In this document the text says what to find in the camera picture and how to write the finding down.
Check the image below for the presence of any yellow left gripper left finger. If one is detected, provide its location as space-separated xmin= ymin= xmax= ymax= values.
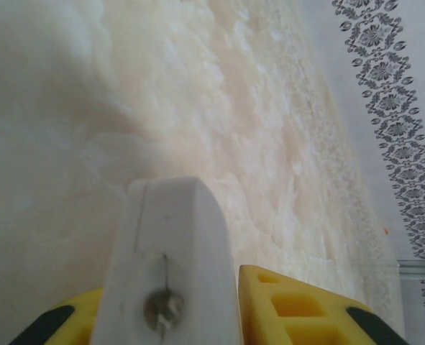
xmin=9 ymin=286 xmax=104 ymax=345

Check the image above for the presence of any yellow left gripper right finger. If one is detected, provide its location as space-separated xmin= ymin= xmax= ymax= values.
xmin=237 ymin=264 xmax=411 ymax=345

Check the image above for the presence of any aluminium frame post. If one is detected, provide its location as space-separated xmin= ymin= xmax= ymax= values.
xmin=395 ymin=257 xmax=425 ymax=288

